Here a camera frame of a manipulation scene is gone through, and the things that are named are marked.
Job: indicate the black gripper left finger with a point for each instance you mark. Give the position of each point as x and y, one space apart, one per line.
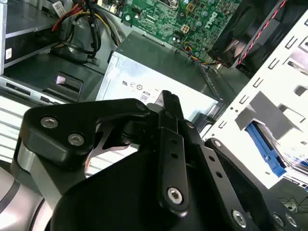
72 115

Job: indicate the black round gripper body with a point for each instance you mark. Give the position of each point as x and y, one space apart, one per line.
115 197

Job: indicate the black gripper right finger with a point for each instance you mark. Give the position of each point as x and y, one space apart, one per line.
209 158

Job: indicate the hard disk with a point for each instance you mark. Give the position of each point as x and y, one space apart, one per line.
262 144

